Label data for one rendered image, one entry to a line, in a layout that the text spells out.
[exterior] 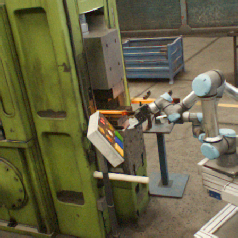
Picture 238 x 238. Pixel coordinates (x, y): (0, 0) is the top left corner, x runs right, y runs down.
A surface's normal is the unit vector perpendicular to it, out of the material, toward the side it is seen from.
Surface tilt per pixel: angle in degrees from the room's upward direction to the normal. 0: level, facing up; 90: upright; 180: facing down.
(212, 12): 92
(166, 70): 90
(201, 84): 83
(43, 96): 89
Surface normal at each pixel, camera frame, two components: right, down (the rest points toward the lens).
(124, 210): -0.41, 0.39
